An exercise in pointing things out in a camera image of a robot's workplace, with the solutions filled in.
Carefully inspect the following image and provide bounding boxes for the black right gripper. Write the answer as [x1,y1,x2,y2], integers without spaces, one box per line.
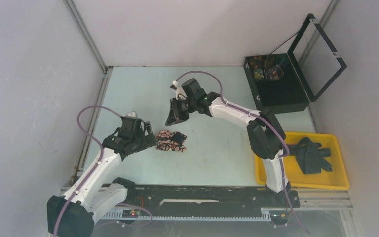
[166,97,197,126]

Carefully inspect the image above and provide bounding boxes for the floral rose pattern tie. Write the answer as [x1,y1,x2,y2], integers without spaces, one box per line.
[155,130,187,152]

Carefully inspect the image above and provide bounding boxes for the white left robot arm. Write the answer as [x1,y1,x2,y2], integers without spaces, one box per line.
[46,116,156,237]

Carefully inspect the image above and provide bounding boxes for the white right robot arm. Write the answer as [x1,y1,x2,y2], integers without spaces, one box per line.
[165,79,290,206]

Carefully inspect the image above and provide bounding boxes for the rolled patterned tie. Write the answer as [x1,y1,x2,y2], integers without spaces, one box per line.
[253,68,265,81]

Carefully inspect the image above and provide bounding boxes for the black storage box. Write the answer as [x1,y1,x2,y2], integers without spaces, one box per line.
[243,53,310,114]

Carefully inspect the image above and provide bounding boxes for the rolled dark tie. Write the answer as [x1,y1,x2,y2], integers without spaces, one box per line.
[263,54,277,69]

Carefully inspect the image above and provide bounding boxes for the rolled colourful tie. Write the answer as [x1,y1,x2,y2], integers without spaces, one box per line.
[265,64,284,81]

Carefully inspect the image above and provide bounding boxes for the dark green tie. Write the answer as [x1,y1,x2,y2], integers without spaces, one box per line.
[288,137,333,175]

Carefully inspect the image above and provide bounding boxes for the black framed box lid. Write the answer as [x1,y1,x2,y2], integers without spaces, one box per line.
[288,13,347,102]

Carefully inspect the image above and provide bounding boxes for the yellow plastic tray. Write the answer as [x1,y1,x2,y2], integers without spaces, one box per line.
[255,130,350,191]

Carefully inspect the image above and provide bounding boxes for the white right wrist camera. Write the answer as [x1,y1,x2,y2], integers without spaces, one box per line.
[170,80,187,100]

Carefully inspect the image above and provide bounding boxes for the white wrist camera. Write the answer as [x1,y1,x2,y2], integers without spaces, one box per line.
[126,111,137,118]
[170,80,187,100]

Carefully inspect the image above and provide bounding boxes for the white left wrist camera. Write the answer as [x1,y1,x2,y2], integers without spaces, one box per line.
[126,111,137,118]

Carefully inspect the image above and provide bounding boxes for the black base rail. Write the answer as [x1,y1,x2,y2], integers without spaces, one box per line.
[125,185,300,219]

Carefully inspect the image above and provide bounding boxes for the white cable duct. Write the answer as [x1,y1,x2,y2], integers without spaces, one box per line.
[104,209,272,222]

